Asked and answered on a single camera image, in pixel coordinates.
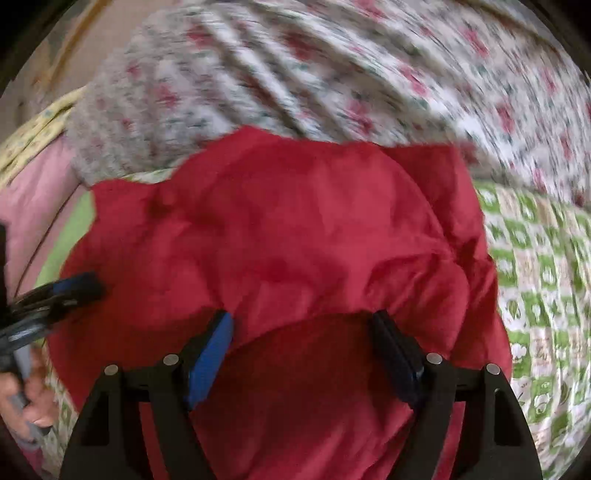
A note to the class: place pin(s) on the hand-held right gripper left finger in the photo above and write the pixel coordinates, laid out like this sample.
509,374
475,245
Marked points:
210,357

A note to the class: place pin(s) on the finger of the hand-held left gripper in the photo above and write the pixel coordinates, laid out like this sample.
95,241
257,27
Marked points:
55,310
74,282

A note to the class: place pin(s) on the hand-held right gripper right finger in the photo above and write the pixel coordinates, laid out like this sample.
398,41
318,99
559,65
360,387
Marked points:
399,357

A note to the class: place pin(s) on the red quilted jacket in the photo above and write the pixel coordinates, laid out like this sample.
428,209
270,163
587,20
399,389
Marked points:
295,230

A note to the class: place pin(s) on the person's left hand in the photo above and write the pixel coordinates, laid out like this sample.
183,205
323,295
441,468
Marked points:
39,401

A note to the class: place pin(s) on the pink blanket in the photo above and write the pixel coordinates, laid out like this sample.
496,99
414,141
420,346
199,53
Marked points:
32,212

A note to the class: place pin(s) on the yellow floral cloth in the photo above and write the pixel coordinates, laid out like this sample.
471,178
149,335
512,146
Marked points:
32,138

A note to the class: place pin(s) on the green patterned blanket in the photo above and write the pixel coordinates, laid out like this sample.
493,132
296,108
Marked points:
535,286

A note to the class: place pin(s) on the floral bed quilt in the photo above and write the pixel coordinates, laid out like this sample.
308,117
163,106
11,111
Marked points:
323,69

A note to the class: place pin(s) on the wooden picture frame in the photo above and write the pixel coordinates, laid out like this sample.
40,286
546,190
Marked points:
76,37

